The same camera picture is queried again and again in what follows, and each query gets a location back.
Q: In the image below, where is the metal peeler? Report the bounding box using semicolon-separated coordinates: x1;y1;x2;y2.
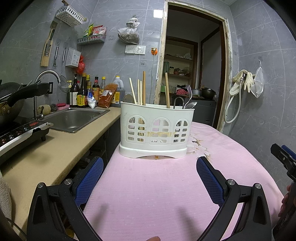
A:
53;42;60;67

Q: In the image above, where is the metal mesh strainer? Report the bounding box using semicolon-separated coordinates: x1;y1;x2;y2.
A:
57;46;70;88

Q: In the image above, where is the black cable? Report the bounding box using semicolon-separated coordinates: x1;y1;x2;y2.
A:
7;217;27;239

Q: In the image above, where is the white perforated box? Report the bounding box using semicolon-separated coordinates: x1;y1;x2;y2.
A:
65;47;82;68

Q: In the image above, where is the wooden shelf unit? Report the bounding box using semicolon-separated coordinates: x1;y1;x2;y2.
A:
163;37;199;93

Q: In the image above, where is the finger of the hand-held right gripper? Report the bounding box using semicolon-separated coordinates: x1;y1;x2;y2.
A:
281;145;296;162
270;144;296;179

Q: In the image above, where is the wooden knife rack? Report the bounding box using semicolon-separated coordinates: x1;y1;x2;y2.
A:
40;21;58;67

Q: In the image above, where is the white plastic utensil holder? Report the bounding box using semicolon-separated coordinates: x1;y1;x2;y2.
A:
119;101;195;159

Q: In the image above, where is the person's right hand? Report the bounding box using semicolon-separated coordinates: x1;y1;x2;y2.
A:
279;185;292;217

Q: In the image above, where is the white salt bag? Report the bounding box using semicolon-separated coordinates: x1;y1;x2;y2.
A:
87;89;98;108

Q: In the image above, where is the large cooking oil jug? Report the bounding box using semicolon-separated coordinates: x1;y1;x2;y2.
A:
111;75;125;104

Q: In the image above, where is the clear bottle yellow cap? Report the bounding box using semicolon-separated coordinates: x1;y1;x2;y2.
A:
99;76;107;98

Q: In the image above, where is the dark grey cabinet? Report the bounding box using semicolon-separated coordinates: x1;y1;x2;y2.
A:
176;97;216;127

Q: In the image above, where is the grey wall shelf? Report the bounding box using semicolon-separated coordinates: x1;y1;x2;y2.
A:
77;34;107;45

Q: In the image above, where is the green snack packet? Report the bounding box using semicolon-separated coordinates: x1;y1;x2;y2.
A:
83;23;94;37

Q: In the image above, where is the white wall basket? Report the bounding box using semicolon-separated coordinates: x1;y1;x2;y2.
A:
55;6;85;26

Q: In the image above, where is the pink tablecloth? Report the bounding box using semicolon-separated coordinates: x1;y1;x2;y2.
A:
82;122;285;241

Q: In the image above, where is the red snack packet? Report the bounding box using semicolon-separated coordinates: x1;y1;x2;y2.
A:
92;25;108;36

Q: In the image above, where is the black pot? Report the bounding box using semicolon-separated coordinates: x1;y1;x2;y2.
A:
200;87;216;100

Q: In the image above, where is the black wok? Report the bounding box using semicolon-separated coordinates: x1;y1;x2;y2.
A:
0;80;50;127

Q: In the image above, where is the white towel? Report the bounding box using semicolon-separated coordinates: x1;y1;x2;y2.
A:
0;170;12;220

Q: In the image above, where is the cream rubber glove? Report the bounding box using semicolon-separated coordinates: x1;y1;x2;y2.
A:
243;72;256;93
229;69;247;95

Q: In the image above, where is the metal utensil with loop handle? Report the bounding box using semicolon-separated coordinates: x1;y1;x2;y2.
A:
173;97;185;109

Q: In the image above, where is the dark bottle red label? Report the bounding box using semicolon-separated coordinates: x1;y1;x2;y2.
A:
92;76;100;98

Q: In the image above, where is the orange chili powder bag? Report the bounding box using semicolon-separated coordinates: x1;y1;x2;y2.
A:
97;83;118;108

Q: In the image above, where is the white shower hose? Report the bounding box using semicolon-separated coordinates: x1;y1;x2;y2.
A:
224;73;245;123

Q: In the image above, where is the white mesh bag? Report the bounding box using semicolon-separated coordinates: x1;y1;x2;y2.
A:
250;59;265;98

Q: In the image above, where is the induction cooker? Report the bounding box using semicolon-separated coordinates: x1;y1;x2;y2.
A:
0;117;54;165

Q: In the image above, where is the steel kitchen sink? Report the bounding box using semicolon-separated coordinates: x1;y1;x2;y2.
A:
42;107;111;133

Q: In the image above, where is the dark pump bottle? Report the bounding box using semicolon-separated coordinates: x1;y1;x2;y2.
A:
69;74;80;107

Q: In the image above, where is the wooden door frame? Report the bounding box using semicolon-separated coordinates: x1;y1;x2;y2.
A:
154;0;233;135

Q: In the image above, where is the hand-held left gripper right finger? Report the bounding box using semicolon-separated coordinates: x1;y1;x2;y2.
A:
196;156;271;241

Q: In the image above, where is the red plastic bag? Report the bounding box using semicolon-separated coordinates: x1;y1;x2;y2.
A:
76;55;85;75

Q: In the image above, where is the plastic bag of dried goods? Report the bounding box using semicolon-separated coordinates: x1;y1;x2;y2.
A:
117;16;140;44

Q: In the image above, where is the loofah scrubber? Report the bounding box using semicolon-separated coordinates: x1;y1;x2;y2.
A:
37;104;52;115

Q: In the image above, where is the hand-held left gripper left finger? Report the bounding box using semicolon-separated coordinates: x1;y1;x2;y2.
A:
26;156;104;241

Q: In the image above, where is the white hanging cord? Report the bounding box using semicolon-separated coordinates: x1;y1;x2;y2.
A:
150;55;155;103

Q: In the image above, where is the steel kitchen faucet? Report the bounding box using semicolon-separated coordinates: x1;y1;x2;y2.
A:
34;70;61;120

